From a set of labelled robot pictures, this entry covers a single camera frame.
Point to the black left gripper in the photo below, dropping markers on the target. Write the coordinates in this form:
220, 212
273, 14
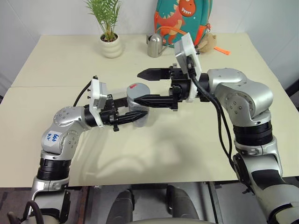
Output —
109, 116

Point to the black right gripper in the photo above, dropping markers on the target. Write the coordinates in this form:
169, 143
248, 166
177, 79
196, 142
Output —
181, 86

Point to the grey lid with red mark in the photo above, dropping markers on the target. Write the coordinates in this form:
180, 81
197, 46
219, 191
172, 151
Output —
141, 89

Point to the grey taped jar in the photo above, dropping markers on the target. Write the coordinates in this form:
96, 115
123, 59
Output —
143, 121

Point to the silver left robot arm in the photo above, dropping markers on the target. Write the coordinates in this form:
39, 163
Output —
66, 116

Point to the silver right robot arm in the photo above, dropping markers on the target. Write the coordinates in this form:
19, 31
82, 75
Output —
245, 93

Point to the silver metal watering can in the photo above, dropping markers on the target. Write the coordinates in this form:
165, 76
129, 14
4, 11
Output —
154, 46

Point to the green plant in white pot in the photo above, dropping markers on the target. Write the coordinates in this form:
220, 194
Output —
111, 47

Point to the beige plush toy pendant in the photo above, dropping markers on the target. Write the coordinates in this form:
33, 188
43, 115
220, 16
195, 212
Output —
208, 44

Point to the teal dinosaur backpack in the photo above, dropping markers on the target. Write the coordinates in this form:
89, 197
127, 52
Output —
168, 18

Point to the white sticker with blue writing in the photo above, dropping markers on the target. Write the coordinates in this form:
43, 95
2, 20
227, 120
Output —
53, 138

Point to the dark rounded shape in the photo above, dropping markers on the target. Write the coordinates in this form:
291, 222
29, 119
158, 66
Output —
182, 203
121, 205

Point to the black furniture piece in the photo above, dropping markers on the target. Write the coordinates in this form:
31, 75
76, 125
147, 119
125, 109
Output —
293, 89

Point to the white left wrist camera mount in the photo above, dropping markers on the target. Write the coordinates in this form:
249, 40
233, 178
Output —
96, 93

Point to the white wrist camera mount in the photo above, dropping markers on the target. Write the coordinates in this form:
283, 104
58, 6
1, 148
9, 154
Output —
96, 93
187, 46

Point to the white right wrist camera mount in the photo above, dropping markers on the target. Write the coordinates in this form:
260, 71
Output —
187, 46

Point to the grey table frame bar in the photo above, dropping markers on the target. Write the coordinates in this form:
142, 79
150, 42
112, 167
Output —
213, 203

